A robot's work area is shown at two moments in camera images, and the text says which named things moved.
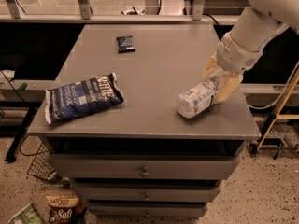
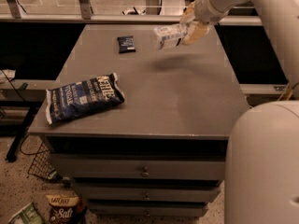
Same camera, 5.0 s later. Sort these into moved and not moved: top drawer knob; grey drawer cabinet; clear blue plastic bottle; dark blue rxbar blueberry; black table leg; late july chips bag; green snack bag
Moved: clear blue plastic bottle
Not moved: dark blue rxbar blueberry; green snack bag; grey drawer cabinet; top drawer knob; late july chips bag; black table leg
